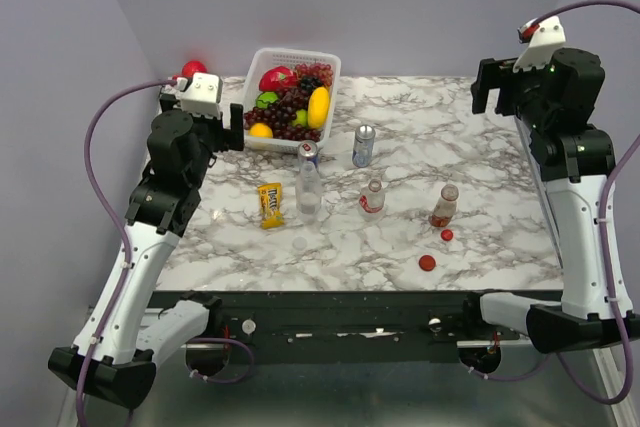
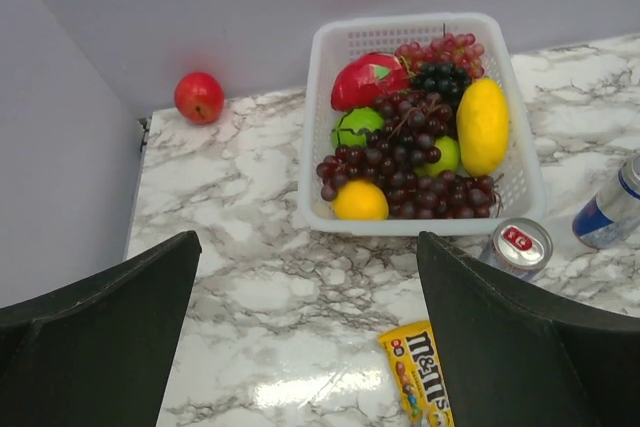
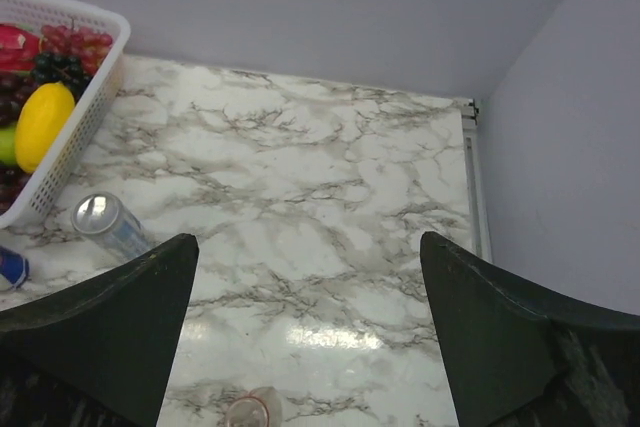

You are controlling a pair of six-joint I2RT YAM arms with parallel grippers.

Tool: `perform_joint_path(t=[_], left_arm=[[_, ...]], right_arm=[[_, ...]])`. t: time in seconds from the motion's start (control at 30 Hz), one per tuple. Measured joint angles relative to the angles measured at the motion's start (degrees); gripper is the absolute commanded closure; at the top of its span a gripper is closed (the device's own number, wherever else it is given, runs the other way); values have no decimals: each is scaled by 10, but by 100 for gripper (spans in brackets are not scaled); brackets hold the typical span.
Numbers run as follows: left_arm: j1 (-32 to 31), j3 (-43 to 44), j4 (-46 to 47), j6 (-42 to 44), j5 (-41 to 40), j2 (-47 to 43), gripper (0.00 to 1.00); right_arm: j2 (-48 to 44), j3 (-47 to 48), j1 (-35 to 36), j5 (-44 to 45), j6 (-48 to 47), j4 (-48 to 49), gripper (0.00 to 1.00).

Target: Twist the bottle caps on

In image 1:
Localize clear water bottle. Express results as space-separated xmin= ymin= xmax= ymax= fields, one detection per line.
xmin=295 ymin=161 xmax=323 ymax=223

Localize brown juice bottle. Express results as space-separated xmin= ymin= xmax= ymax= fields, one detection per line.
xmin=429 ymin=184 xmax=459 ymax=228

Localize small red bottle cap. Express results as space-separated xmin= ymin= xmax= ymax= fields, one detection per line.
xmin=441 ymin=229 xmax=454 ymax=241

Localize clear bottle cap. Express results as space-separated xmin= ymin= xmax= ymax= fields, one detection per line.
xmin=292 ymin=236 xmax=308 ymax=251

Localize red label clear bottle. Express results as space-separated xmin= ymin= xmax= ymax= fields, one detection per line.
xmin=358 ymin=179 xmax=385 ymax=221

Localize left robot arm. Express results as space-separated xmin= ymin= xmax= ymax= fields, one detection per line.
xmin=48 ymin=104 xmax=244 ymax=411

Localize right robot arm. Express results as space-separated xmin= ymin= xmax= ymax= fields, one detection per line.
xmin=471 ymin=48 xmax=639 ymax=354

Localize large red bottle cap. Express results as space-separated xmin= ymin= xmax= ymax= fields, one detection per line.
xmin=418 ymin=255 xmax=437 ymax=272

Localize green apple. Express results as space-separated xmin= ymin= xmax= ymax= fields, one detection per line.
xmin=255 ymin=92 xmax=279 ymax=109

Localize orange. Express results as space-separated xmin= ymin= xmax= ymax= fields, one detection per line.
xmin=248 ymin=122 xmax=273 ymax=138

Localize dark purple grapes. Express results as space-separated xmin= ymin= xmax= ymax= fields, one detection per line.
xmin=244 ymin=79 xmax=324 ymax=142

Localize red dragon fruit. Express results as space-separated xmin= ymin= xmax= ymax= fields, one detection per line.
xmin=259 ymin=65 xmax=298 ymax=92

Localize white plastic fruit basket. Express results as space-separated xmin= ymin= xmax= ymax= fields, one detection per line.
xmin=242 ymin=47 xmax=341 ymax=154

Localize red apple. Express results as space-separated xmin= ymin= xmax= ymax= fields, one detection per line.
xmin=181 ymin=60 xmax=208 ymax=78

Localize green lime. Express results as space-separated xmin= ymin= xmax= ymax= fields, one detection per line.
xmin=291 ymin=109 xmax=308 ymax=129

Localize red bull can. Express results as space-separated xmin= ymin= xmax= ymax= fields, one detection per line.
xmin=297 ymin=140 xmax=319 ymax=167

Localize yellow mango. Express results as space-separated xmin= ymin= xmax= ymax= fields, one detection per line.
xmin=307 ymin=87 xmax=330 ymax=129

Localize yellow candy packet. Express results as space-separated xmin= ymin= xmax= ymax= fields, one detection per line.
xmin=257 ymin=183 xmax=284 ymax=230

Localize red grape bunch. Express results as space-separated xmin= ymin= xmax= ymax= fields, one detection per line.
xmin=294 ymin=62 xmax=334 ymax=88

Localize silver blue drink can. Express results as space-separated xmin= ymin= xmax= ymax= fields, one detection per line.
xmin=352 ymin=124 xmax=376 ymax=168

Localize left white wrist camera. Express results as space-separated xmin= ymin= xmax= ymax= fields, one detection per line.
xmin=175 ymin=72 xmax=223 ymax=120

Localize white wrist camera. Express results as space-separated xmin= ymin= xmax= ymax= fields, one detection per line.
xmin=175 ymin=72 xmax=223 ymax=120
xmin=512 ymin=16 xmax=566 ymax=73

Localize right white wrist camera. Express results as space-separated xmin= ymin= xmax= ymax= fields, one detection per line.
xmin=512 ymin=16 xmax=566 ymax=73

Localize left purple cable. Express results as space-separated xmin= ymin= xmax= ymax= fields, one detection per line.
xmin=74 ymin=77 xmax=186 ymax=427

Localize black mounting base frame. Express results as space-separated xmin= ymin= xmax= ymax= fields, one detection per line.
xmin=144 ymin=289 xmax=571 ymax=366

